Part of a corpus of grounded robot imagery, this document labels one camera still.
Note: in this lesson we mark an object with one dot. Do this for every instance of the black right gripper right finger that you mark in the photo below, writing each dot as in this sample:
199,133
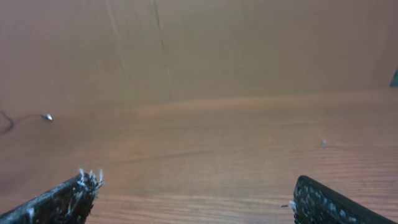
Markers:
315,203

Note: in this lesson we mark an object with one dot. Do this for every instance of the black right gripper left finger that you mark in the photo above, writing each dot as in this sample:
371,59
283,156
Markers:
67,203

